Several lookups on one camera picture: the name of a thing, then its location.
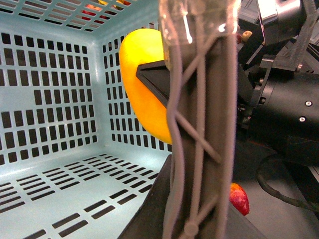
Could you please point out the yellow orange mango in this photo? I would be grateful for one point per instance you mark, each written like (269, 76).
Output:
(143, 46)

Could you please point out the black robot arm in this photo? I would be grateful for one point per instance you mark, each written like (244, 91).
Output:
(276, 105)

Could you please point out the light blue plastic basket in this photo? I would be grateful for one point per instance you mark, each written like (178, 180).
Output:
(75, 163)

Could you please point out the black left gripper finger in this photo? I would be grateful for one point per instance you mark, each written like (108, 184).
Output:
(156, 77)

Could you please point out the grey-brown basket handle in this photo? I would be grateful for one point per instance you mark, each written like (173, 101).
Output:
(201, 117)

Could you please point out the transparent gripper finger tip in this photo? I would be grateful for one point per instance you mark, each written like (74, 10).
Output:
(190, 23)

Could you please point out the red apple near mango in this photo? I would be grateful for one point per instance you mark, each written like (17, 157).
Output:
(239, 199)

